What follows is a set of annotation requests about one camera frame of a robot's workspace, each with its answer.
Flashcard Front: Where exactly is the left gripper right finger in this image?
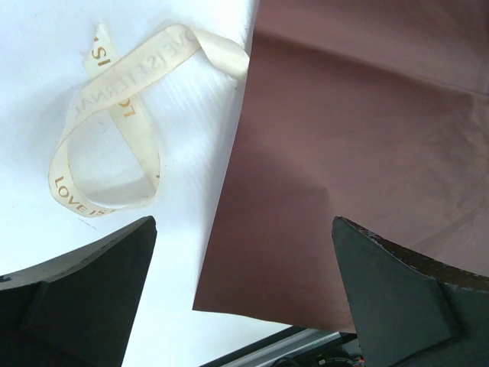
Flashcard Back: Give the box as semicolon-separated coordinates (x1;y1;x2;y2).
332;217;488;366

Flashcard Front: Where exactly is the cream printed ribbon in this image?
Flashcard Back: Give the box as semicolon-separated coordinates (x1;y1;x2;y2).
48;24;250;218

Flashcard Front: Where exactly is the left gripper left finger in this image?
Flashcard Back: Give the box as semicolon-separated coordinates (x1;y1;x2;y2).
1;216;157;366

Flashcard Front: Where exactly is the dark red wrapping paper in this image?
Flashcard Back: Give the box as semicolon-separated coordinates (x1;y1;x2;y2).
193;1;488;332

